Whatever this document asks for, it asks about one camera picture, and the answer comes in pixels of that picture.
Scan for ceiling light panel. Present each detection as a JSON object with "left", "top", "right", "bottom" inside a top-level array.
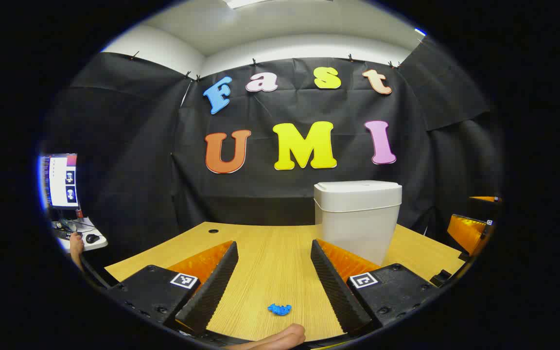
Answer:
[{"left": 224, "top": 0, "right": 273, "bottom": 9}]

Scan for white side desk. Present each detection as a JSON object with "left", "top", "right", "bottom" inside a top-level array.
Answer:
[{"left": 51, "top": 217, "right": 109, "bottom": 252}]

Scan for black backdrop cloth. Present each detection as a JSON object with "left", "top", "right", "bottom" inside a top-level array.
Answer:
[{"left": 42, "top": 36, "right": 504, "bottom": 273}]

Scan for computer monitor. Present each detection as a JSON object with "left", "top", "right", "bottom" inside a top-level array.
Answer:
[{"left": 41, "top": 154, "right": 79, "bottom": 210}]

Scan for white desktop garbage bin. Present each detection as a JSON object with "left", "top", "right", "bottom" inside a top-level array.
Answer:
[{"left": 314, "top": 180, "right": 403, "bottom": 266}]

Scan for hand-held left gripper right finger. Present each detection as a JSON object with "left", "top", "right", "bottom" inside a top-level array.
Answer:
[{"left": 310, "top": 238, "right": 443, "bottom": 336}]

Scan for wooden desktop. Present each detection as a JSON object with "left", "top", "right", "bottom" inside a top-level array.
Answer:
[{"left": 104, "top": 222, "right": 465, "bottom": 342}]

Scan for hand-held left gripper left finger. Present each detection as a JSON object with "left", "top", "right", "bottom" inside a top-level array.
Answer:
[{"left": 107, "top": 240, "right": 240, "bottom": 335}]

